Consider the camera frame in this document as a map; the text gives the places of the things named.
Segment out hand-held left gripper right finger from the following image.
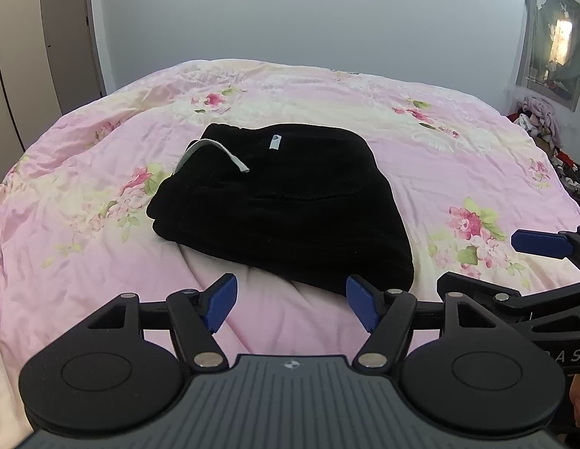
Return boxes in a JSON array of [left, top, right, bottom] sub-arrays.
[[346, 275, 501, 370]]

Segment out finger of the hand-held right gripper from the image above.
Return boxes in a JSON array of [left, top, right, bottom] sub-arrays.
[[436, 271, 580, 326], [510, 225, 580, 281]]

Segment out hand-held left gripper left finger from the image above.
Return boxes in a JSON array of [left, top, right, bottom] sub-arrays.
[[82, 274, 239, 375]]

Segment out black pants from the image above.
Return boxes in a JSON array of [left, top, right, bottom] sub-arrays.
[[147, 122, 416, 297]]

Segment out pile of clothes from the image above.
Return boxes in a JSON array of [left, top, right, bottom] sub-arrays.
[[507, 96, 580, 207]]

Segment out pink floral bedspread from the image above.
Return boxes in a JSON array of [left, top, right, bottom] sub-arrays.
[[0, 58, 580, 440]]

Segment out grey printed window curtain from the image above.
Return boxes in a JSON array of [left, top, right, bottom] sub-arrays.
[[514, 0, 580, 113]]

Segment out beige wardrobe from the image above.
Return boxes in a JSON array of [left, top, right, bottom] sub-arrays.
[[0, 0, 107, 153]]

